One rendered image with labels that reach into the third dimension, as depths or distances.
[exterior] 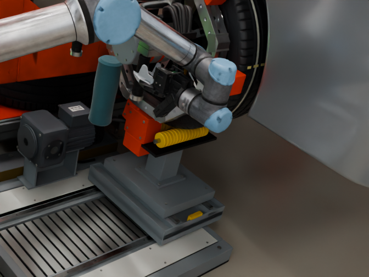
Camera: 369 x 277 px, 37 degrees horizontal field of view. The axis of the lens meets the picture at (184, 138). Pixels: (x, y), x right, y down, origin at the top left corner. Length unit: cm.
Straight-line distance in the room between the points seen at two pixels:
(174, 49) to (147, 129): 62
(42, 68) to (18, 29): 109
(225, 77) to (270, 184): 160
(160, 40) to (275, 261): 133
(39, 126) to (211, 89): 92
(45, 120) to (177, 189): 61
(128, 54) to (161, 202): 65
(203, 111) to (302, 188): 164
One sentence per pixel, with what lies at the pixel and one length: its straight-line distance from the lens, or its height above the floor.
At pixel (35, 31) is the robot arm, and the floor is 108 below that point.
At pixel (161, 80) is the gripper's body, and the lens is 162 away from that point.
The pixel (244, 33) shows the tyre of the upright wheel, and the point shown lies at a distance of 182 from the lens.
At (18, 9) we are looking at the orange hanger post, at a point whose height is 82.
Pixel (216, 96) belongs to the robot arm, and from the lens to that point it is 149.
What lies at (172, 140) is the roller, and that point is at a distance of 205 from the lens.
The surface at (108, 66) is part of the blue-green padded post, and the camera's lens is 200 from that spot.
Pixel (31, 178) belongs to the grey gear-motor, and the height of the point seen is 11.
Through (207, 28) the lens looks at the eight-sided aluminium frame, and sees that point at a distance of 179.
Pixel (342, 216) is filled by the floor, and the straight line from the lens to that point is 299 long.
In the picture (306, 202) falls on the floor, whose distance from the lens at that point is 298.
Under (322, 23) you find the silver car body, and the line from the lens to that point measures 166.
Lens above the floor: 151
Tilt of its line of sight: 28 degrees down
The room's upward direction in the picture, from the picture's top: 15 degrees clockwise
